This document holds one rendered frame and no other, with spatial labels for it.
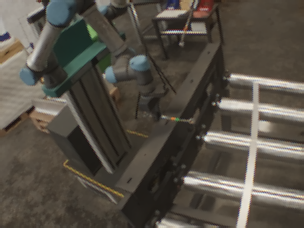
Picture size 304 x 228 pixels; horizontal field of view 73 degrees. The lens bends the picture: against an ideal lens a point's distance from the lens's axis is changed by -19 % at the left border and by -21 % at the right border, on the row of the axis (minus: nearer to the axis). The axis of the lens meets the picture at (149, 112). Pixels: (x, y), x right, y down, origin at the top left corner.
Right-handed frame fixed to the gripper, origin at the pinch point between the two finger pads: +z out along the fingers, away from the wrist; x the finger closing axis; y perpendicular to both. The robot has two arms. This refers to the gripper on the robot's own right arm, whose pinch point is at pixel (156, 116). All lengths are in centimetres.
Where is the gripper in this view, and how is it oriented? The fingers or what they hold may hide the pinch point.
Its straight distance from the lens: 119.6
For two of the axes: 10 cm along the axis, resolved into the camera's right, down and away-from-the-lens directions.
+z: 2.6, 7.4, 6.2
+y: -8.5, -1.4, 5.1
